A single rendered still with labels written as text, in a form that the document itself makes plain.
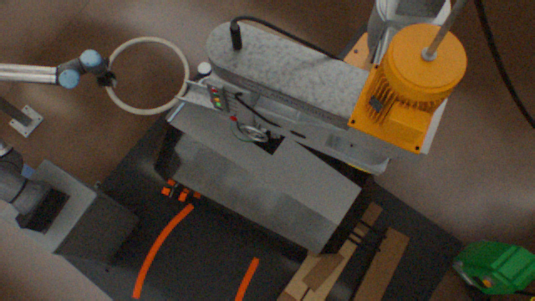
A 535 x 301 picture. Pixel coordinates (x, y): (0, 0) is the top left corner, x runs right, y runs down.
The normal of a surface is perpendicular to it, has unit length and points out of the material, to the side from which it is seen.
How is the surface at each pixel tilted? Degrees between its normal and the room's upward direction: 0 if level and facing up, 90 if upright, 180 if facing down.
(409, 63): 0
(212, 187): 45
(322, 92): 0
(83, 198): 0
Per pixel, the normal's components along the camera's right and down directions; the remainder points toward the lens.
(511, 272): -0.36, -0.67
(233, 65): -0.02, -0.31
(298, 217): -0.39, 0.36
